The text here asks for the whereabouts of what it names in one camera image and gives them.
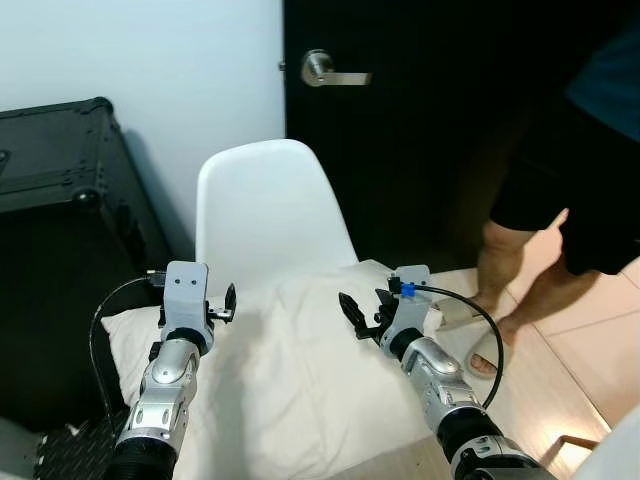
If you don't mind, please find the black door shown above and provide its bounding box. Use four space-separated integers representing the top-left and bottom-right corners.
283 0 640 271

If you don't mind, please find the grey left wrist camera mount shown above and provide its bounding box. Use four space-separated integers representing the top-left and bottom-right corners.
160 262 211 331

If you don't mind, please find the black flight case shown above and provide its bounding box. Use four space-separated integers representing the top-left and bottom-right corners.
0 97 176 431

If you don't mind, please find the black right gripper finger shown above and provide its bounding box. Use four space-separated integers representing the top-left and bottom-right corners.
338 291 369 337

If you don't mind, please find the person in black shorts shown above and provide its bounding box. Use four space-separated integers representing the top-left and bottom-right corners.
468 20 640 379

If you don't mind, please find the black diamond plate panel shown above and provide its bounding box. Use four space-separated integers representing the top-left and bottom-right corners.
33 410 131 480

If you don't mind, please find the silver door handle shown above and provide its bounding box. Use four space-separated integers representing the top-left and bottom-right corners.
300 48 373 89

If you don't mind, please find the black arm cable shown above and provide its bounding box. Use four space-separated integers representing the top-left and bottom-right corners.
88 272 166 421
400 283 504 411

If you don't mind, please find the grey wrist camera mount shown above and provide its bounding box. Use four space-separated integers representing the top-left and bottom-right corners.
385 265 433 336
160 262 211 331

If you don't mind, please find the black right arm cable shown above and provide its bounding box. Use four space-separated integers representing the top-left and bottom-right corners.
400 283 504 411

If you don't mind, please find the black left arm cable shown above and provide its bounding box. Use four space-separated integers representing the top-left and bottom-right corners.
88 272 166 421

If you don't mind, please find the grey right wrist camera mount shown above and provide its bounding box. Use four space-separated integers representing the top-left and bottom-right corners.
385 265 433 336

